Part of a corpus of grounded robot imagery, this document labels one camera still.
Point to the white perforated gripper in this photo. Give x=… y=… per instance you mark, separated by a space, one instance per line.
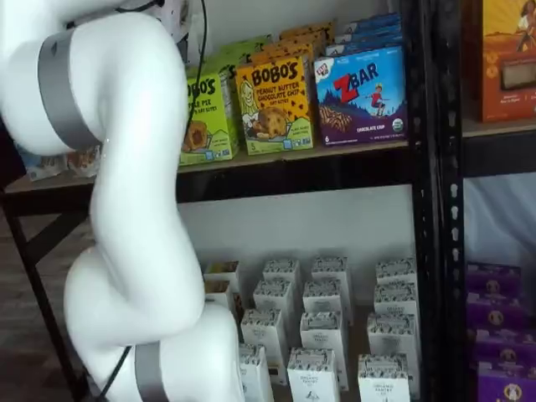
x=176 y=17

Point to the green Bobo's apple pie box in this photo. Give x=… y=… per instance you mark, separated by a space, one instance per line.
x=255 y=40
x=209 y=138
x=243 y=49
x=234 y=60

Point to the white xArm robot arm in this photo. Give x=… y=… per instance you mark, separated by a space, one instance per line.
x=125 y=167

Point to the yellow Bobo's peanut butter box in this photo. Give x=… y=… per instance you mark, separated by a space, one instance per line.
x=289 y=50
x=305 y=31
x=272 y=125

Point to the blue Zbar snack box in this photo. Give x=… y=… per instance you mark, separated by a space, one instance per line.
x=372 y=21
x=360 y=104
x=368 y=37
x=364 y=48

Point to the light wooden shelf board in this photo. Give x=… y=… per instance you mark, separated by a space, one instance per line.
x=314 y=151
x=502 y=127

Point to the black metal shelf rack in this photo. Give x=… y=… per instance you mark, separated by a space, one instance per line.
x=293 y=171
x=498 y=155

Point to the white yellow granola box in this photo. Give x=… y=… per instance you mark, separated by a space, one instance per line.
x=218 y=295
x=224 y=272

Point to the orange cereal box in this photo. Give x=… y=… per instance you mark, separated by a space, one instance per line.
x=506 y=63

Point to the purple snack box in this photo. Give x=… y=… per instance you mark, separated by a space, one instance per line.
x=506 y=385
x=494 y=276
x=500 y=312
x=504 y=349

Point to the purely elizabeth red label bag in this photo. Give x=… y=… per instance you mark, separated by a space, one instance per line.
x=84 y=161

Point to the white patterned carton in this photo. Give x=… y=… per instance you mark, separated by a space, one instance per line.
x=255 y=372
x=323 y=297
x=331 y=270
x=395 y=271
x=281 y=272
x=272 y=297
x=393 y=339
x=383 y=381
x=395 y=299
x=313 y=377
x=264 y=331
x=323 y=339

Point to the purely elizabeth small boxes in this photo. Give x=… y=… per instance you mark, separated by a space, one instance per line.
x=357 y=331

